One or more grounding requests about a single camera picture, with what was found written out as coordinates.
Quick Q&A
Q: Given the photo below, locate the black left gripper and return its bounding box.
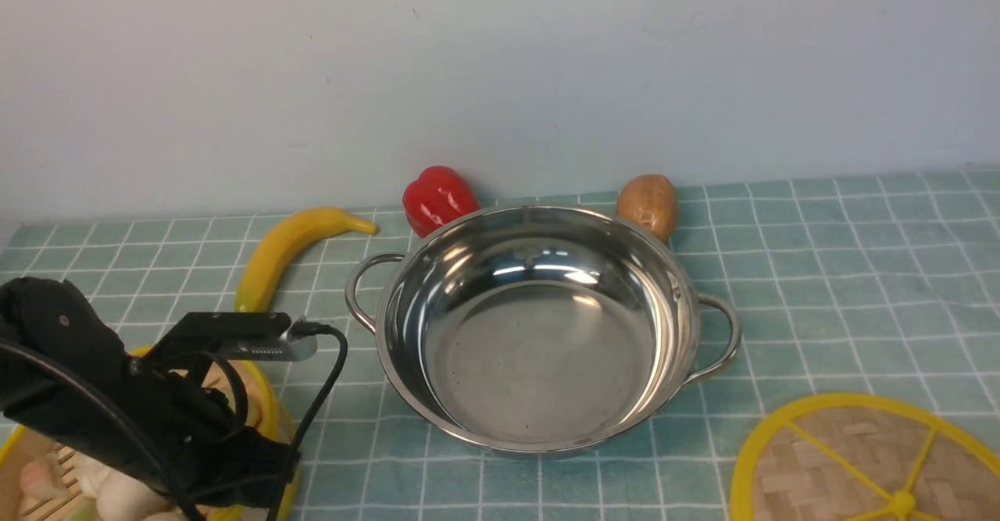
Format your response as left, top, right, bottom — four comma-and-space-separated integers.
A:
117, 353, 301, 510

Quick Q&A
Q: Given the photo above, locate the bamboo steamer basket yellow rim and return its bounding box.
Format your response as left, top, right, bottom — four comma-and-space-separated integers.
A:
1, 361, 295, 520

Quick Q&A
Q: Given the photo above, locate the woven bamboo steamer lid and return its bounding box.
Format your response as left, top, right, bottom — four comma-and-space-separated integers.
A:
728, 392, 999, 520

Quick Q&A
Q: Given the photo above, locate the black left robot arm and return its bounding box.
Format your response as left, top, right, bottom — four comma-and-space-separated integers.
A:
2, 277, 299, 508

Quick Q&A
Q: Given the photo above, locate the stainless steel pot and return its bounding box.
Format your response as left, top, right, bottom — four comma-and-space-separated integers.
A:
345, 204, 743, 457

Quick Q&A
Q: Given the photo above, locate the white round bun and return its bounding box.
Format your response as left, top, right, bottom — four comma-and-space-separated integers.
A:
96, 471, 180, 520

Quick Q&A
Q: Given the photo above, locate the pink dumpling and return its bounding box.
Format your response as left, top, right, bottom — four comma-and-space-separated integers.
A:
20, 456, 70, 501

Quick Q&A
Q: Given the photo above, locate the yellow banana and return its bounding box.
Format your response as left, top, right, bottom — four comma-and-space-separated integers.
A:
234, 205, 379, 313

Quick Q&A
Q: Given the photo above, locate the red bell pepper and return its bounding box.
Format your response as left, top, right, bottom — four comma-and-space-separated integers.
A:
402, 166, 480, 237

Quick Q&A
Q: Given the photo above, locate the brown potato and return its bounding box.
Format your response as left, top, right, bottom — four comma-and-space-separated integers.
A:
616, 173, 680, 243

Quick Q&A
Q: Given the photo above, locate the green checkered tablecloth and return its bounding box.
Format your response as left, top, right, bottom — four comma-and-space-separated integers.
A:
0, 168, 1000, 521

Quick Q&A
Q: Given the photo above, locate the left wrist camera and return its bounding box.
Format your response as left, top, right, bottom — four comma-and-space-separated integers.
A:
146, 312, 325, 363

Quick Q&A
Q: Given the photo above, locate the black camera cable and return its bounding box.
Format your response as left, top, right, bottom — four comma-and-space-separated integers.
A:
266, 320, 349, 521

